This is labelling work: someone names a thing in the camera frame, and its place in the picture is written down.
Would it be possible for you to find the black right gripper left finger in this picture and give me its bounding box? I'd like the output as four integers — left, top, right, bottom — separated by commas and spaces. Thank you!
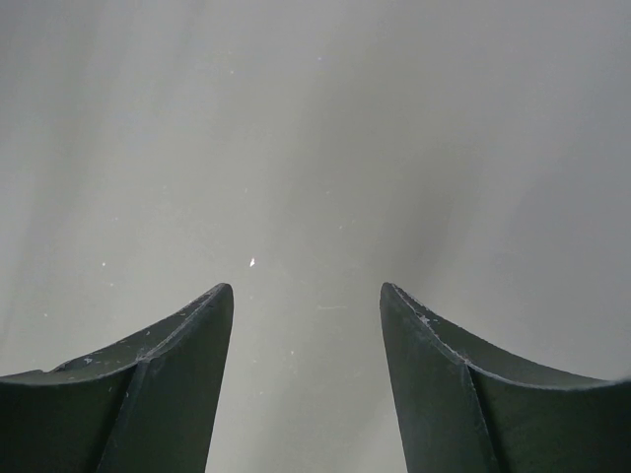
1, 284, 233, 472

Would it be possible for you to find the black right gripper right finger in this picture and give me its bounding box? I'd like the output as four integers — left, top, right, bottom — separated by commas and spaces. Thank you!
380, 283, 630, 473

